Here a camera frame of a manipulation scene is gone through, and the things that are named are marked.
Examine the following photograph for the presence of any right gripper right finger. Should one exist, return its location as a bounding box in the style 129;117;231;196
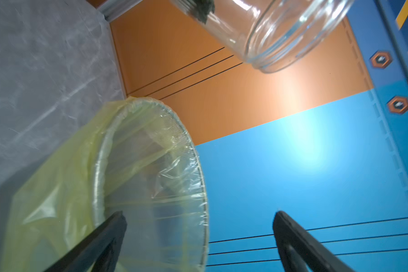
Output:
273;211;353;272

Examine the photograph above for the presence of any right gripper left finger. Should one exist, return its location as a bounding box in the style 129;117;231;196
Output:
46;211;127;272

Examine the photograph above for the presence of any glass jar with tea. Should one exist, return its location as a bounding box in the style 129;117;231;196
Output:
172;0;353;74

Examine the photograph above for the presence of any mesh trash bin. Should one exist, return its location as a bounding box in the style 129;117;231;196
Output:
92;97;209;272

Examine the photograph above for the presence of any yellow trash bag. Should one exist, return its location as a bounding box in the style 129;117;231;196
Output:
0;96;210;272

